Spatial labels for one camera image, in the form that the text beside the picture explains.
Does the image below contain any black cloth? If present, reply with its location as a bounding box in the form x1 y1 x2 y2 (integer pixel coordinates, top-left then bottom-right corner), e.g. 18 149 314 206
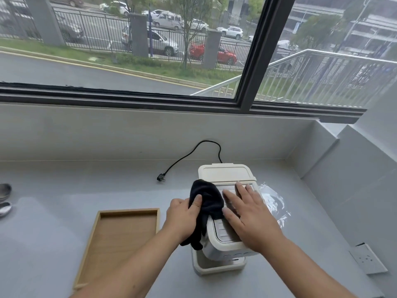
181 179 225 251

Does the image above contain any silver suv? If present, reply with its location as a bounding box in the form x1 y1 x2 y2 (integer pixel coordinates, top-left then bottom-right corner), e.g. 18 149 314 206
121 25 180 57

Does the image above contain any black metal fence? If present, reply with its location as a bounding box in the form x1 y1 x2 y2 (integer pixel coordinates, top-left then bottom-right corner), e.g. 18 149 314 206
0 3 258 71

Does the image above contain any person's right forearm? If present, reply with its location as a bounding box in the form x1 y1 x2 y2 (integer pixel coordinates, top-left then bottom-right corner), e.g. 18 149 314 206
256 237 359 298

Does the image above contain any person's left hand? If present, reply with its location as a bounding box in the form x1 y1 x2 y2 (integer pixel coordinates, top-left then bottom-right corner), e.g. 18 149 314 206
164 194 203 244

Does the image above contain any dark grey car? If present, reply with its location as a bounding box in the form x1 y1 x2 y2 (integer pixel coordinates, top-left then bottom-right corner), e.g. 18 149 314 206
55 15 85 43

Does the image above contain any person's right hand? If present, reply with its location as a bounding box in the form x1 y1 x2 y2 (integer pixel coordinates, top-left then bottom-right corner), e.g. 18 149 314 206
222 181 286 254

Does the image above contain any thin young tree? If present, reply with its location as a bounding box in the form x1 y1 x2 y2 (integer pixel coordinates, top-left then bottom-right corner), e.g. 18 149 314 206
166 0 218 70

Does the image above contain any white countertop appliance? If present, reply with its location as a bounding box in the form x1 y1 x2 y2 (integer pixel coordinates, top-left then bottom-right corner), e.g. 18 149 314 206
192 163 265 276

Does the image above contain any wooden tray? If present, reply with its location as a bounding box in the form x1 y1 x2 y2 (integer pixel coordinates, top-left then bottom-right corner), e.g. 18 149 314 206
73 208 161 291

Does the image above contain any white stair railing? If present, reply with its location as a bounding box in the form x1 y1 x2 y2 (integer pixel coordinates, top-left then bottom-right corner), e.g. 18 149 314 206
190 49 397 108

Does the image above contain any person's left forearm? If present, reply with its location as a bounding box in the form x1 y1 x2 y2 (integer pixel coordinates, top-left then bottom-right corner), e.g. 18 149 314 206
70 228 187 298

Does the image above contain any white van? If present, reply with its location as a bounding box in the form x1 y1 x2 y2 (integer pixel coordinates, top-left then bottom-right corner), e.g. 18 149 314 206
152 12 183 31

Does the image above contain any red car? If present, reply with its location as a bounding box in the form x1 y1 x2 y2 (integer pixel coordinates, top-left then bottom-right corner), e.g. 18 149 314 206
189 41 238 66

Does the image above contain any black power cable with plug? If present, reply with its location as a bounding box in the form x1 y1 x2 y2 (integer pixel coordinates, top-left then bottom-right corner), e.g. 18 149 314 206
157 140 222 183

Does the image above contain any white suv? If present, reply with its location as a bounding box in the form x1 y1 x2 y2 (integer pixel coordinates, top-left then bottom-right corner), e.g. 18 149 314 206
216 26 244 40

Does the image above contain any white wall socket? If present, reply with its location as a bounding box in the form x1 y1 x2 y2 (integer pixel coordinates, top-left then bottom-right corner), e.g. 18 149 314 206
349 243 388 275

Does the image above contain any dark window frame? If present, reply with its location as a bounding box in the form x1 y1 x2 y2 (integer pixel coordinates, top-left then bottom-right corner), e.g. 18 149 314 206
0 0 368 124

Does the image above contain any clear plastic film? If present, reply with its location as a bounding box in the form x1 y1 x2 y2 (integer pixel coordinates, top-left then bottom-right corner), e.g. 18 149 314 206
257 182 292 229

